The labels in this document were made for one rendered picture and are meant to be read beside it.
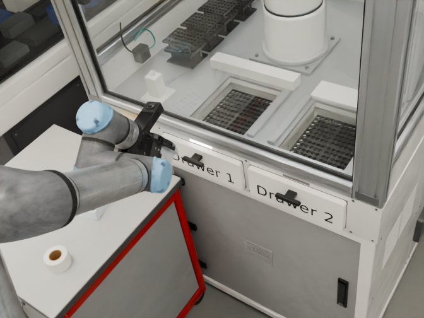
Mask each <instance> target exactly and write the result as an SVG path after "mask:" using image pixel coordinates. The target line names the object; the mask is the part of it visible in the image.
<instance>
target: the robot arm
mask: <svg viewBox="0 0 424 318"><path fill-rule="evenodd" d="M163 111H164V109H163V107H162V104H161V102H147V103H146V105H145V106H144V107H143V109H142V110H141V112H140V113H139V115H138V116H137V118H136V119H135V120H134V121H133V120H131V119H129V118H128V117H126V116H124V115H122V114H121V113H119V112H118V111H116V110H114V109H113V108H112V107H111V106H109V105H106V104H104V103H101V102H99V101H96V100H90V101H88V102H86V103H84V104H83V105H82V106H81V107H80V108H79V110H78V112H77V114H76V122H77V126H78V127H79V128H80V129H81V130H82V131H83V134H82V137H81V143H80V146H79V150H78V155H77V158H76V162H75V165H74V166H73V167H74V168H73V170H72V171H69V172H64V173H62V172H60V171H58V170H52V169H49V170H41V171H34V170H23V169H19V168H13V167H7V166H4V165H0V244H2V243H8V242H16V241H19V240H25V239H29V238H32V237H37V236H40V235H43V234H46V233H50V232H53V231H55V230H58V229H60V228H63V227H65V226H67V225H68V224H70V223H71V222H72V221H73V219H74V217H75V216H77V215H80V214H83V213H86V212H88V211H91V210H93V209H97V208H99V207H102V206H105V205H107V204H110V203H113V202H116V201H119V200H121V199H124V198H127V197H129V196H133V195H135V194H138V193H140V192H144V191H146V192H151V193H160V194H161V193H164V192H165V191H166V190H167V189H168V187H169V185H170V182H171V179H172V167H171V163H172V160H173V159H174V156H175V155H178V153H179V152H178V149H177V147H176V145H175V144H174V143H173V142H171V141H169V140H167V139H165V138H163V136H161V135H159V134H156V133H152V132H150V130H151V128H152V127H153V126H154V124H155V122H156V121H157V120H158V118H159V117H160V116H161V114H162V112H163ZM115 147H117V148H118V151H114V148H115ZM162 155H163V156H164V157H165V159H162V158H161V157H162ZM0 318H26V317H25V314H24V312H23V309H22V306H21V303H20V300H19V298H18V295H17V292H16V290H15V286H14V284H13V281H12V279H11V276H10V273H9V271H8V267H7V265H6V262H5V260H4V257H3V253H2V252H1V248H0Z"/></svg>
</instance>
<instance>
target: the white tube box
mask: <svg viewBox="0 0 424 318"><path fill-rule="evenodd" d="M107 206H108V204H107V205H105V206H102V207H99V208H97V209H93V210H91V211H88V212H86V213H83V214H80V215H77V216H80V217H84V218H89V219H92V220H99V219H100V217H101V215H102V214H103V212H104V211H105V209H106V207H107Z"/></svg>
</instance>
